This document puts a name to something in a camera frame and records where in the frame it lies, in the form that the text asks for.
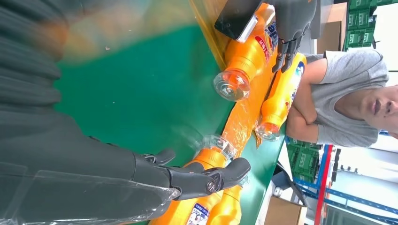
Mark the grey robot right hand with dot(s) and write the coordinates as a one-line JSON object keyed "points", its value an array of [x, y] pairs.
{"points": [[77, 167]]}

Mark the brown cardboard box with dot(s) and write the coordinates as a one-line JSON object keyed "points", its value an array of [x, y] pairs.
{"points": [[331, 31], [284, 212]]}

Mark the green plastic crates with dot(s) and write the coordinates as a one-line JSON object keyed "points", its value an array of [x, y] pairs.
{"points": [[360, 24], [303, 161]]}

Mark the seated person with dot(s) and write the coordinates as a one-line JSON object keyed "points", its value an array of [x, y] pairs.
{"points": [[342, 102]]}

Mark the yellow plastic wrapped sheet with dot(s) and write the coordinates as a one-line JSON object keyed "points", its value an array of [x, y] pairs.
{"points": [[245, 118]]}

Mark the dark tablet on stand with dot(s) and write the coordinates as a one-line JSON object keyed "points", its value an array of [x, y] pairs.
{"points": [[289, 183]]}

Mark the blue metal rack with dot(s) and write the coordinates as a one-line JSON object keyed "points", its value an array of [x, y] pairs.
{"points": [[357, 198]]}

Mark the red metal post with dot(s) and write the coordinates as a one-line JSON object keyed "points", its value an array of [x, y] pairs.
{"points": [[321, 186]]}

